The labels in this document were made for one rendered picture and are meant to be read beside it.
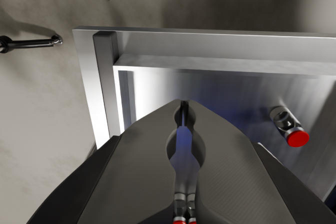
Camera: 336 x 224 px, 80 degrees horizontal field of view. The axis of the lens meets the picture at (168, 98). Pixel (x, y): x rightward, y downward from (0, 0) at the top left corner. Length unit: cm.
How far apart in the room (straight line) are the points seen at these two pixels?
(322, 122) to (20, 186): 229
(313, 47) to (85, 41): 23
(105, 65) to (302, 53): 20
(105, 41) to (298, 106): 22
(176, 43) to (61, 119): 141
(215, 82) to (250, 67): 4
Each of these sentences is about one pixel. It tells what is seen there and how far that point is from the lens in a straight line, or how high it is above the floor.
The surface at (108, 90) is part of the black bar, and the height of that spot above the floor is 90.
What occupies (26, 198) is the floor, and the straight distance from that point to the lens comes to 249.
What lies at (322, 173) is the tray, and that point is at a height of 90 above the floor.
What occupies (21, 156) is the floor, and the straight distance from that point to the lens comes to 203.
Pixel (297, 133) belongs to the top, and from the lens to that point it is 24.
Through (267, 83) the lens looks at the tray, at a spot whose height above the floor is 88.
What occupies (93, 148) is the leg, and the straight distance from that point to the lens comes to 89.
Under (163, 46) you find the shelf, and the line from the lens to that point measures 22.
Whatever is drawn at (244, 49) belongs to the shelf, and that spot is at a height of 88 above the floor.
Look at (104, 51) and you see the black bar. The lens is 21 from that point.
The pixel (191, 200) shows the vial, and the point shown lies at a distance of 35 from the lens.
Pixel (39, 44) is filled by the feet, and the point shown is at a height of 9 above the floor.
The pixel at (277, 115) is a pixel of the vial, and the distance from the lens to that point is 26.
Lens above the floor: 109
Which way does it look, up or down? 60 degrees down
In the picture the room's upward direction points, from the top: 174 degrees counter-clockwise
